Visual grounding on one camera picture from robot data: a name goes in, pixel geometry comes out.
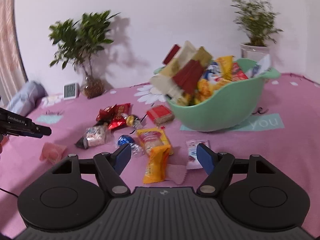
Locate pink snack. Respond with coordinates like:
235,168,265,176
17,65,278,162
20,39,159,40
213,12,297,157
39,142,67,164

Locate orange small snack packet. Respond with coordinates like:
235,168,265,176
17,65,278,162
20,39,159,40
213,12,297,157
143,145,171,184

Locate yellow red bread packet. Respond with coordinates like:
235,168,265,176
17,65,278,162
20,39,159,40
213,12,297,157
136,127,171,155

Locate red foil candy packet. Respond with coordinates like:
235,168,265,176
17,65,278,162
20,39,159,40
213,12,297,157
96,103,131,131

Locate yellow corn snack bag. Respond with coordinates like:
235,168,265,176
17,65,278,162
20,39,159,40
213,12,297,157
196,55,233,102

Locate large red white snack bag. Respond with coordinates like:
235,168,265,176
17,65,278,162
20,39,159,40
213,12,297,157
231,62,248,82

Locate beige gold pouch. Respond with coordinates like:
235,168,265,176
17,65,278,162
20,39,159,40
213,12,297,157
150,41,213,106

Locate dark red packet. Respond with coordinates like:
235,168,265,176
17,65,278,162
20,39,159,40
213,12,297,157
172,60,204,95

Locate blue white rice cracker pack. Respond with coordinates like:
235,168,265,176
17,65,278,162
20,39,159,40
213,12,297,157
245,54,271,78

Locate person left hand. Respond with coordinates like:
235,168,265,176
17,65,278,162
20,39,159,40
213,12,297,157
0,135,9,153

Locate grey blue folded cloth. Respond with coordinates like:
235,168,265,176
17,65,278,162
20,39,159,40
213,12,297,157
7,81,47,116

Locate white purple candy packet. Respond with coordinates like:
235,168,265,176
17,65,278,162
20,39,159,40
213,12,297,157
186,140,209,170

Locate blue foil chocolate ball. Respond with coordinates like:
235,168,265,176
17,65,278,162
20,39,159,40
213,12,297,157
117,135,144,156

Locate white marshmallow snack pack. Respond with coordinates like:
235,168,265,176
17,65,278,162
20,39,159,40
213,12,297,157
75,125,111,150

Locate pink serrated small packet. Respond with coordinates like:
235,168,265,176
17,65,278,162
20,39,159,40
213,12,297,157
165,164,187,185

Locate white digital clock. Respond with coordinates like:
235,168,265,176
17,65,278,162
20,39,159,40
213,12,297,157
63,82,79,100

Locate gold foil chocolate ball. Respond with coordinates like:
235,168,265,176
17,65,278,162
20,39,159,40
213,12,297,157
125,115,143,129

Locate green plastic bowl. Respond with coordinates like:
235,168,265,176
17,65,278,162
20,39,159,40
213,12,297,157
164,67,280,132

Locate red wrapped wafer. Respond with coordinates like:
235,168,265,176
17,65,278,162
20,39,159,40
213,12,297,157
146,105,175,126

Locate pink floral tablecloth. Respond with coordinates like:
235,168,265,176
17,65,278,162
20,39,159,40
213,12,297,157
1,75,319,237

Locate leafy plant in glass vase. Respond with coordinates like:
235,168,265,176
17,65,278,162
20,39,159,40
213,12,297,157
48,10,118,99

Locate small plant in white pot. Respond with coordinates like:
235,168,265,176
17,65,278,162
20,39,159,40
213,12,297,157
231,0,283,61

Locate black cable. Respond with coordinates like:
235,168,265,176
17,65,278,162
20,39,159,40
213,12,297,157
0,187,20,198

